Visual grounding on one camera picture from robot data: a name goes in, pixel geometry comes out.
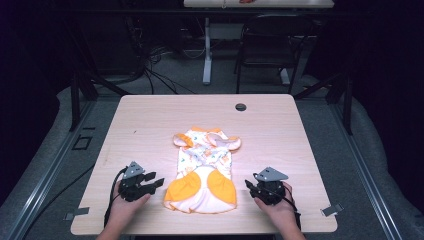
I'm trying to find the bundle of black floor cables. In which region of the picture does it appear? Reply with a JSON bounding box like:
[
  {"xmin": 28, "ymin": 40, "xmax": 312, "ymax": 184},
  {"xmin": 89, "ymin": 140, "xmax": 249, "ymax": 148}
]
[{"xmin": 126, "ymin": 19, "xmax": 208, "ymax": 96}]

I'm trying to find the black floor cable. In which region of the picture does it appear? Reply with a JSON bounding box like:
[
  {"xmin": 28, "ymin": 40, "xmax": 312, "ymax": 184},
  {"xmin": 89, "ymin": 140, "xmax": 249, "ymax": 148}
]
[{"xmin": 22, "ymin": 163, "xmax": 97, "ymax": 240}]

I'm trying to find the white table leg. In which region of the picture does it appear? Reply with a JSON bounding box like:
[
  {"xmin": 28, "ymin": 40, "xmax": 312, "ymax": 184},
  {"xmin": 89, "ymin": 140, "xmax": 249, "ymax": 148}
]
[{"xmin": 201, "ymin": 16, "xmax": 214, "ymax": 86}]

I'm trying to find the person's left hand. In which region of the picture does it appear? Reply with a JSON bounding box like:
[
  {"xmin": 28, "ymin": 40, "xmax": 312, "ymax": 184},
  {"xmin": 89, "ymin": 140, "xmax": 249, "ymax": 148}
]
[{"xmin": 105, "ymin": 181, "xmax": 152, "ymax": 231}]

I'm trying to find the person's right hand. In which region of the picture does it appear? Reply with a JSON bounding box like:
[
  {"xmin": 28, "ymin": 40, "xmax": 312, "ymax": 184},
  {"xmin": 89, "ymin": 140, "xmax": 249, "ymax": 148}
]
[{"xmin": 253, "ymin": 181, "xmax": 298, "ymax": 232}]

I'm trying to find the orange and white baby romper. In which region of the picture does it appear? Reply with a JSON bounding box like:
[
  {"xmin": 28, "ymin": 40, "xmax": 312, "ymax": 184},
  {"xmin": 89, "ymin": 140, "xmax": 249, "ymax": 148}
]
[{"xmin": 162, "ymin": 125, "xmax": 243, "ymax": 215}]

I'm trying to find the grey floor rail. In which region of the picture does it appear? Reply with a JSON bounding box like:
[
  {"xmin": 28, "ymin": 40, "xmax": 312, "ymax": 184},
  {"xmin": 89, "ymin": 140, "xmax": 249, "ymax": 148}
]
[
  {"xmin": 0, "ymin": 99, "xmax": 98, "ymax": 240},
  {"xmin": 328, "ymin": 99, "xmax": 405, "ymax": 240}
]

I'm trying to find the black metal frame stand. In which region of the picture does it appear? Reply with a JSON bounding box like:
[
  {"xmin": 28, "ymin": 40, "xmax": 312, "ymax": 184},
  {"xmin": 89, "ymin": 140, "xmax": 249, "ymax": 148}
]
[
  {"xmin": 292, "ymin": 69, "xmax": 355, "ymax": 136},
  {"xmin": 63, "ymin": 19, "xmax": 132, "ymax": 132}
]

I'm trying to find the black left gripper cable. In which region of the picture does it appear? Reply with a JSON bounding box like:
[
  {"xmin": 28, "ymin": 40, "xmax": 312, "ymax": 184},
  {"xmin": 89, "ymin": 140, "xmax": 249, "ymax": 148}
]
[{"xmin": 103, "ymin": 165, "xmax": 130, "ymax": 229}]

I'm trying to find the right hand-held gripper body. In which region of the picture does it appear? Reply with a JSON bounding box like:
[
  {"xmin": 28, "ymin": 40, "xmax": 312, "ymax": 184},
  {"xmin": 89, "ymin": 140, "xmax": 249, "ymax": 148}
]
[{"xmin": 251, "ymin": 166, "xmax": 290, "ymax": 206}]

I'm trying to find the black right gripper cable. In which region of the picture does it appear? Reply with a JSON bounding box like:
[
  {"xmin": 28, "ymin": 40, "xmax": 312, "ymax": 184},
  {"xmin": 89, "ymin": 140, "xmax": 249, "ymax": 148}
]
[{"xmin": 282, "ymin": 185, "xmax": 302, "ymax": 231}]

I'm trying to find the black floor outlet frame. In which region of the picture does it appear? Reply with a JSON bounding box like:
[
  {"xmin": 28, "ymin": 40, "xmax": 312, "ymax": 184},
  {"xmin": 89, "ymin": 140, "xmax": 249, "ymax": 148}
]
[{"xmin": 71, "ymin": 134, "xmax": 93, "ymax": 152}]

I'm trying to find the black folding chair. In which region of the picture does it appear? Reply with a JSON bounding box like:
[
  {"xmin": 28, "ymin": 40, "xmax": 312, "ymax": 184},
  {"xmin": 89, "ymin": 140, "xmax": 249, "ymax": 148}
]
[{"xmin": 233, "ymin": 13, "xmax": 316, "ymax": 95}]

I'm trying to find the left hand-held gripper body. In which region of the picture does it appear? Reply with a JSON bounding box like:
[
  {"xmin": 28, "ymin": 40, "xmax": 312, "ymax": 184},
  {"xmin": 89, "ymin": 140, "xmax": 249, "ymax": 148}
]
[{"xmin": 117, "ymin": 161, "xmax": 157, "ymax": 203}]

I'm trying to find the light background table top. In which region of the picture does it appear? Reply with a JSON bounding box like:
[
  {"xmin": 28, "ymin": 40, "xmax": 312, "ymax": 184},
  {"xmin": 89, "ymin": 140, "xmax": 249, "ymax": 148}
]
[{"xmin": 182, "ymin": 0, "xmax": 335, "ymax": 9}]

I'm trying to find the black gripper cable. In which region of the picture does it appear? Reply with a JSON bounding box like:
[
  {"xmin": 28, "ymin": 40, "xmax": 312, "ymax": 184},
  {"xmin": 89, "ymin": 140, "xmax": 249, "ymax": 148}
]
[
  {"xmin": 103, "ymin": 165, "xmax": 130, "ymax": 229},
  {"xmin": 282, "ymin": 185, "xmax": 302, "ymax": 231}
]

